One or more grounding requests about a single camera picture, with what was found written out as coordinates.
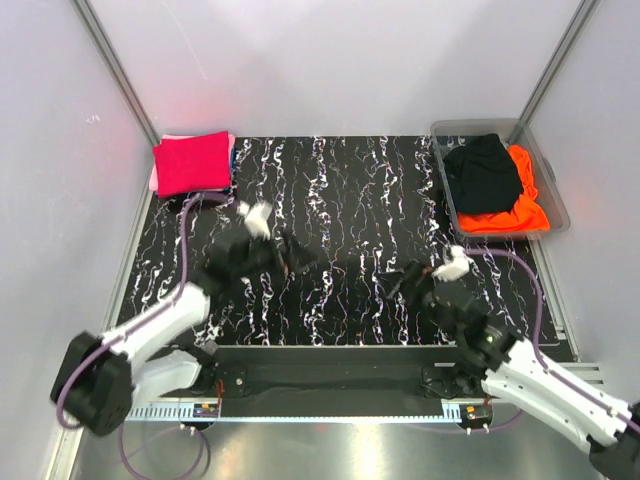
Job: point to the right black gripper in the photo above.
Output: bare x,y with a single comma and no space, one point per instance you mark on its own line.
397,276

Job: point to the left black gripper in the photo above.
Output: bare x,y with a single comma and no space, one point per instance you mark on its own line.
298,255

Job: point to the red t-shirt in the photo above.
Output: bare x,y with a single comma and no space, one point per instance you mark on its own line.
192,165

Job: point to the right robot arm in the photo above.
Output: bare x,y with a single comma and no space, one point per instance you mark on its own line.
507,365

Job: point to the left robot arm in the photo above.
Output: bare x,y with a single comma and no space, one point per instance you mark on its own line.
135,340

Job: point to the black marbled table mat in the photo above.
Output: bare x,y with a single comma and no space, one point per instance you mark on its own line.
365,206

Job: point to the blue folded t-shirt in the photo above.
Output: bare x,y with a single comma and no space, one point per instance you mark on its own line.
232,161

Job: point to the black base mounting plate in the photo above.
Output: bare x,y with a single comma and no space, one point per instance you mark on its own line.
295,382

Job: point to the black t-shirt in bin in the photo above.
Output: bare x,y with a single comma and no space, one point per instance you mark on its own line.
482,177

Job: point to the clear plastic bin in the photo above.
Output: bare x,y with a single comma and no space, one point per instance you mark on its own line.
450,134

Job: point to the orange t-shirt in bin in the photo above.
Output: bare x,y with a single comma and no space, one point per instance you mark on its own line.
525,215

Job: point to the pink folded t-shirt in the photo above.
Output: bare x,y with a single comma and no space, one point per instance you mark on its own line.
154,182

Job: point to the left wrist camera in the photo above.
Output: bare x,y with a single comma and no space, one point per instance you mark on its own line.
255,218

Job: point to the aluminium front rail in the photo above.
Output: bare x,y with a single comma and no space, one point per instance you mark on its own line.
440,382

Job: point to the right aluminium frame post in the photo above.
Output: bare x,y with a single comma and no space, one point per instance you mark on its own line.
579,20

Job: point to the aluminium frame post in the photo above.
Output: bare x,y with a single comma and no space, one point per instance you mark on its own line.
579,20
94,27

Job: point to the left aluminium frame post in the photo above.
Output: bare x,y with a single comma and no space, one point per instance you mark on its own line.
94,27

